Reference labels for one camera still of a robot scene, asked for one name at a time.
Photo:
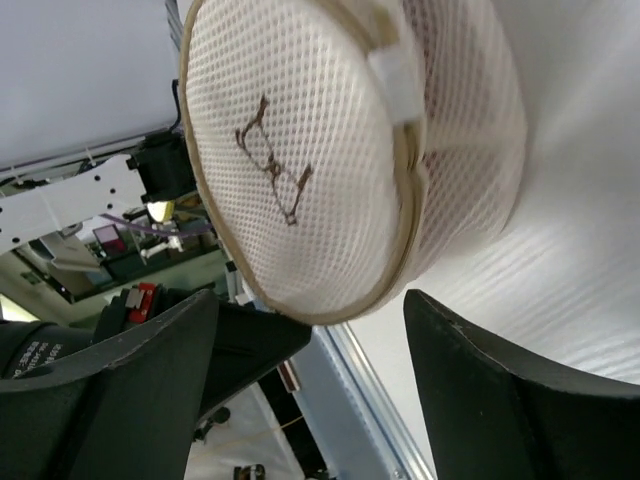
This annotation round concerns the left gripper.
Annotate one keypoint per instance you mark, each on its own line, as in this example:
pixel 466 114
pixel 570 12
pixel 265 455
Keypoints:
pixel 28 345

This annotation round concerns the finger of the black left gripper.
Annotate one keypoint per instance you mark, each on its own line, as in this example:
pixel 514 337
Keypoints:
pixel 248 345

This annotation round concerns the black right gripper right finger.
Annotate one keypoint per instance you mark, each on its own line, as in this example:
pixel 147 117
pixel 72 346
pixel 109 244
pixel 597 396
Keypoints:
pixel 495 410

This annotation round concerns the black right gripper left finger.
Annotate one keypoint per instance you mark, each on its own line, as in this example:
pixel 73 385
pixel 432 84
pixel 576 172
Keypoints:
pixel 124 408

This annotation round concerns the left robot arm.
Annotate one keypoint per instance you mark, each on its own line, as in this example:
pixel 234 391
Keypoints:
pixel 158 169

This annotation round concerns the aluminium front rail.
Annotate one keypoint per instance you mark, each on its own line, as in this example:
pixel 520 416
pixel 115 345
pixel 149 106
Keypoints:
pixel 353 421

